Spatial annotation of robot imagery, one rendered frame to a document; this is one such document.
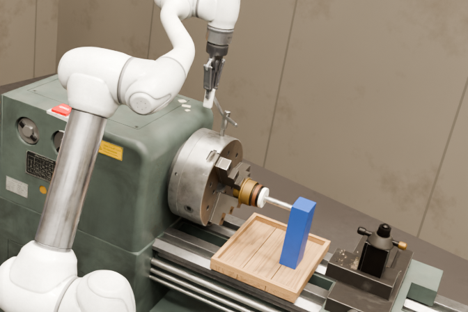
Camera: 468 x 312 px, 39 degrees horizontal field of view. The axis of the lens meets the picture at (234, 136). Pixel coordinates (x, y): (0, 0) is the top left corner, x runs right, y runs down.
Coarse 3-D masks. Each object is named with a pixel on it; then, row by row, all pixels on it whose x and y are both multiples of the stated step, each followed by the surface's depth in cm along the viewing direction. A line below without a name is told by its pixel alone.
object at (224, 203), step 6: (222, 192) 225; (216, 198) 223; (222, 198) 223; (228, 198) 222; (234, 198) 221; (216, 204) 223; (222, 204) 222; (228, 204) 222; (234, 204) 221; (240, 204) 224; (216, 210) 223; (222, 210) 222; (228, 210) 222; (210, 216) 223; (216, 216) 223; (222, 216) 223; (210, 222) 227; (216, 222) 222; (222, 222) 225
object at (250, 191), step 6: (246, 180) 220; (252, 180) 222; (246, 186) 219; (252, 186) 219; (258, 186) 219; (234, 192) 221; (240, 192) 218; (246, 192) 218; (252, 192) 218; (258, 192) 218; (240, 198) 219; (246, 198) 218; (252, 198) 218; (246, 204) 220; (252, 204) 219
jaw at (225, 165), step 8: (216, 152) 215; (208, 160) 213; (216, 160) 213; (224, 160) 214; (216, 168) 214; (224, 168) 212; (232, 168) 217; (224, 176) 216; (232, 176) 216; (240, 176) 219; (224, 184) 221; (232, 184) 218; (240, 184) 217
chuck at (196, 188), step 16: (208, 144) 216; (224, 144) 217; (240, 144) 230; (192, 160) 213; (240, 160) 235; (192, 176) 212; (208, 176) 211; (192, 192) 212; (208, 192) 215; (224, 192) 230; (192, 208) 215; (208, 208) 220
